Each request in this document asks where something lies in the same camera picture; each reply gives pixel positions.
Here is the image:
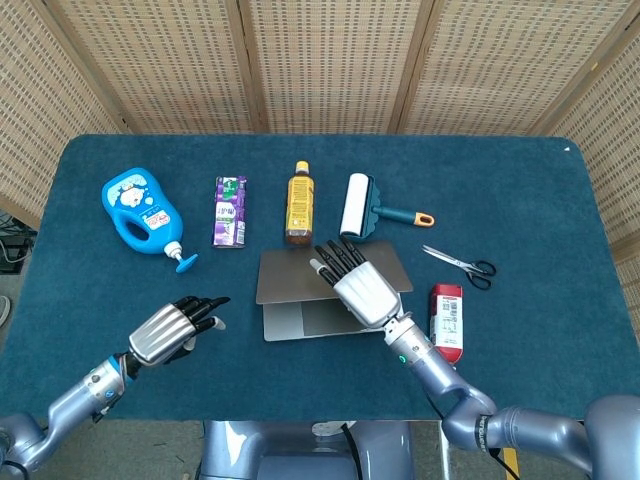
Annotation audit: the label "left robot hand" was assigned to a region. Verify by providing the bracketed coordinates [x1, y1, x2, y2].
[128, 295, 232, 366]

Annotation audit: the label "red white box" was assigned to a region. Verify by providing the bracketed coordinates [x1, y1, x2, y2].
[428, 283, 465, 365]

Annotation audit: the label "blue table cloth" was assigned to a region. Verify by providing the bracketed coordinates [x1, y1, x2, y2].
[0, 133, 640, 422]

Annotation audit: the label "tangled floor cables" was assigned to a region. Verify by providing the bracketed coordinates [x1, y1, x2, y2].
[0, 209, 37, 274]

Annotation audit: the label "black torso cable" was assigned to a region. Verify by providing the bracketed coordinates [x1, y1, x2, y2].
[341, 423, 362, 480]

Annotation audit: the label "amber bottle yellow label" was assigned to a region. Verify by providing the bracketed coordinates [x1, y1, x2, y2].
[284, 160, 316, 247]

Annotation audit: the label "grey blue robot torso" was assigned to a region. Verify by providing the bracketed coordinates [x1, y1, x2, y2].
[194, 419, 446, 480]

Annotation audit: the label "purple drink carton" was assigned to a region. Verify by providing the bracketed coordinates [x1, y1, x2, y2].
[212, 175, 249, 248]

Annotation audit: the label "teal lint roller orange handle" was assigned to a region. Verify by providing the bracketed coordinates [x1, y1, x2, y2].
[339, 172, 436, 243]

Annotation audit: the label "black handled scissors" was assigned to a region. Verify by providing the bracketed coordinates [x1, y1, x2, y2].
[421, 243, 498, 291]

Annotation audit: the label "silver laptop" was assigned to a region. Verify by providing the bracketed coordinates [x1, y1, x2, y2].
[255, 240, 415, 343]

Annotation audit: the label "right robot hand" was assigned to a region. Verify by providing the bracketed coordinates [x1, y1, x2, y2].
[308, 237, 404, 333]

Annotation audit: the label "blue pump detergent bottle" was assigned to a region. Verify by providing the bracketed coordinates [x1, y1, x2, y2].
[101, 168, 200, 274]

